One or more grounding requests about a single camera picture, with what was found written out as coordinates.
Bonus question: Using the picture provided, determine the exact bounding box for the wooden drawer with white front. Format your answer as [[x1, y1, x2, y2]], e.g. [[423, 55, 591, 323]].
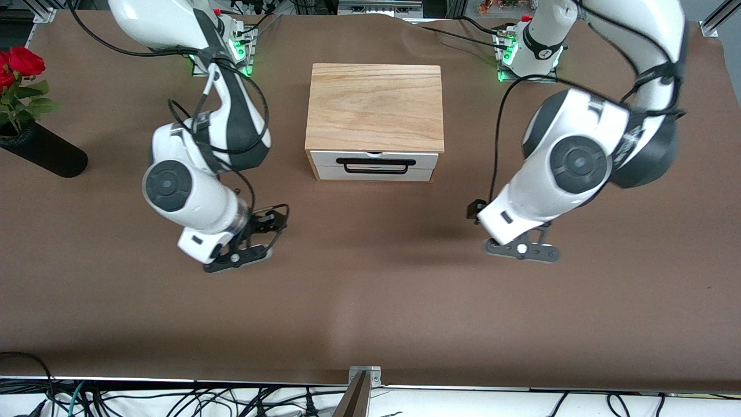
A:
[[310, 151, 439, 170]]

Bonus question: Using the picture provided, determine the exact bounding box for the black frame stand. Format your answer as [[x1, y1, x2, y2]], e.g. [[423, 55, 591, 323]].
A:
[[337, 157, 417, 175]]

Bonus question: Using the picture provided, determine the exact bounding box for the wooden drawer cabinet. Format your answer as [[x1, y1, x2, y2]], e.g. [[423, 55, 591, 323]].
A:
[[305, 63, 445, 183]]

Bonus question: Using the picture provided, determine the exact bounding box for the black ribbed vase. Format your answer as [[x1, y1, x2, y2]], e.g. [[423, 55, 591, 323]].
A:
[[0, 120, 89, 178]]

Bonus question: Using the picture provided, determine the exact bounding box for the dark slanted stand bar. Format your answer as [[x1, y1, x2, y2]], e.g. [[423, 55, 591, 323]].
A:
[[331, 371, 372, 417]]

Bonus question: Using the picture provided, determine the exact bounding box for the red rose bouquet with leaves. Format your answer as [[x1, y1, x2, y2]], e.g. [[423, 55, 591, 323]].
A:
[[0, 46, 62, 137]]

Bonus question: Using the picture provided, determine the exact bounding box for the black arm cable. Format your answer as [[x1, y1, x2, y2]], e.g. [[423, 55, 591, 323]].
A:
[[67, 0, 290, 232], [489, 0, 687, 203]]

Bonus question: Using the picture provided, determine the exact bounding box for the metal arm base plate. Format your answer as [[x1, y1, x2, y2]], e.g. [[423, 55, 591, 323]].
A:
[[495, 28, 559, 83], [191, 14, 259, 79]]

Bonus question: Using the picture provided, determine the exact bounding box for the black cable across sheet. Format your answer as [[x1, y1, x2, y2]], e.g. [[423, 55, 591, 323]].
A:
[[414, 16, 510, 50]]

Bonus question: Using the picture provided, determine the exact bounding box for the small metal edge bracket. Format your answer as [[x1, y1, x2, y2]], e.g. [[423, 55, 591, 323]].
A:
[[349, 365, 382, 387]]

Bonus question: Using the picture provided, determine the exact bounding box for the teal cable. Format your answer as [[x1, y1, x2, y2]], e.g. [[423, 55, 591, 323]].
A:
[[65, 381, 87, 417]]

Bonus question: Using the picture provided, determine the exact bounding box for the black looped cable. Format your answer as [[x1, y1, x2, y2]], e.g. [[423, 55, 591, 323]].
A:
[[0, 351, 56, 400]]

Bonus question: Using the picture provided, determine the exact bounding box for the grey network switch box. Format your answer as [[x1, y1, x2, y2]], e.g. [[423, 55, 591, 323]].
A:
[[339, 0, 424, 18]]

